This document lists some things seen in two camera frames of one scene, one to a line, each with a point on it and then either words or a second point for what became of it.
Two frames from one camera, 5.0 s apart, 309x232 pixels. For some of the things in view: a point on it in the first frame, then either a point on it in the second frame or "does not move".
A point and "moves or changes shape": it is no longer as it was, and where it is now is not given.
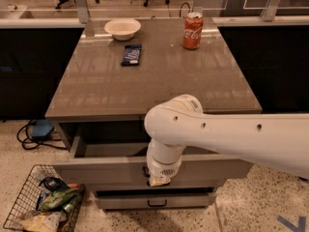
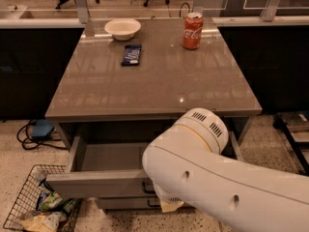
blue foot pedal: (42, 128) does not move
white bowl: (123, 29) does not move
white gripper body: (163, 170) -> (168, 198)
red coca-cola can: (192, 30) does not move
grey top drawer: (114, 155) moves or changes shape
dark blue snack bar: (131, 55) does not move
